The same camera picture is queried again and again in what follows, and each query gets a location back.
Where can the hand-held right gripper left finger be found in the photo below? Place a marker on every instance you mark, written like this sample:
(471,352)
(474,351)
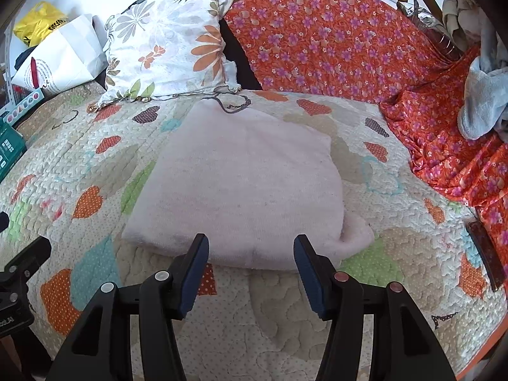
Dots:
(194,281)

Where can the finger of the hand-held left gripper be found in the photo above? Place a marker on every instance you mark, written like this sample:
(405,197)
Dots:
(3,222)
(29,256)

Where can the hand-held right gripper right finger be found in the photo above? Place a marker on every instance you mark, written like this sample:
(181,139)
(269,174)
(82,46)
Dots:
(313,281)

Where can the pink embroidered sweater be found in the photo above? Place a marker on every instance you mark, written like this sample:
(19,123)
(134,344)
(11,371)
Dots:
(238,174)

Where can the green box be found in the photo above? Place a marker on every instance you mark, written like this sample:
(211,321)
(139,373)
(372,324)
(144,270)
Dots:
(10,147)

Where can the heart patterned quilt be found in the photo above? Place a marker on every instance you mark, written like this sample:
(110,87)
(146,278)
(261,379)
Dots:
(397,254)

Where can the white box with colourful print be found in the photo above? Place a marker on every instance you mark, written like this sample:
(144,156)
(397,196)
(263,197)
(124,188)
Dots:
(24,101)

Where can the dark smartphone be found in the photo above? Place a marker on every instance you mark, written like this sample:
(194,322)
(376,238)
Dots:
(486,254)

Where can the white paper bag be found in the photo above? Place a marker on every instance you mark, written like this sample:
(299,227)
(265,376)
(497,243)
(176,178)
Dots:
(67,55)

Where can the yellow plastic bag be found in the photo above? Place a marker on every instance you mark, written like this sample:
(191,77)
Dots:
(37,24)

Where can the orange floral sheet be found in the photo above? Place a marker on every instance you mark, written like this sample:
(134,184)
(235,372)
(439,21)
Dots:
(317,39)

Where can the floral print pillow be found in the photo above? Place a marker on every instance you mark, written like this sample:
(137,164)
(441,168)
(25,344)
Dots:
(166,39)

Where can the light blue fleece cloth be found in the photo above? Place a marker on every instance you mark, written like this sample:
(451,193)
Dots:
(480,99)

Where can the beige cloth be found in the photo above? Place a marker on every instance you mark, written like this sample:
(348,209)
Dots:
(464,20)

